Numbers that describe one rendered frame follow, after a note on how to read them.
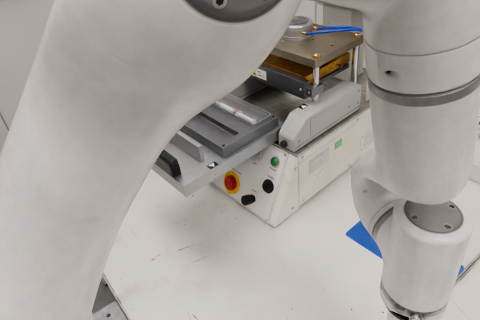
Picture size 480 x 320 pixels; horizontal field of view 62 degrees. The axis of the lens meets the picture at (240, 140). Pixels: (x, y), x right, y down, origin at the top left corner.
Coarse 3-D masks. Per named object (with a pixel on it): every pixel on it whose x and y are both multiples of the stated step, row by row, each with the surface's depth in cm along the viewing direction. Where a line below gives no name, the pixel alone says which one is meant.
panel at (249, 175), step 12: (264, 156) 97; (276, 156) 94; (240, 168) 104; (252, 168) 100; (264, 168) 97; (276, 168) 95; (216, 180) 111; (240, 180) 104; (252, 180) 101; (264, 180) 98; (276, 180) 95; (228, 192) 107; (240, 192) 104; (252, 192) 101; (264, 192) 98; (276, 192) 95; (252, 204) 101; (264, 204) 98; (264, 216) 98
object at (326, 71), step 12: (264, 60) 103; (276, 60) 102; (288, 60) 101; (336, 60) 99; (348, 60) 102; (288, 72) 97; (300, 72) 95; (312, 72) 95; (324, 72) 97; (336, 72) 101
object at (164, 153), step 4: (164, 152) 82; (160, 156) 82; (164, 156) 81; (168, 156) 81; (172, 156) 81; (160, 160) 83; (164, 160) 81; (168, 160) 80; (172, 160) 80; (176, 160) 80; (164, 164) 82; (168, 164) 80; (172, 164) 80; (176, 164) 80; (168, 168) 81; (172, 168) 80; (176, 168) 81; (172, 172) 81; (176, 172) 81; (180, 172) 82; (172, 176) 81
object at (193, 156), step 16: (176, 144) 91; (192, 144) 84; (256, 144) 89; (192, 160) 86; (208, 160) 85; (224, 160) 85; (240, 160) 88; (176, 176) 82; (192, 176) 81; (208, 176) 83; (192, 192) 81
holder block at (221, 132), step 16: (208, 112) 97; (224, 112) 96; (192, 128) 92; (208, 128) 94; (224, 128) 92; (240, 128) 90; (256, 128) 89; (272, 128) 93; (208, 144) 88; (224, 144) 85; (240, 144) 87
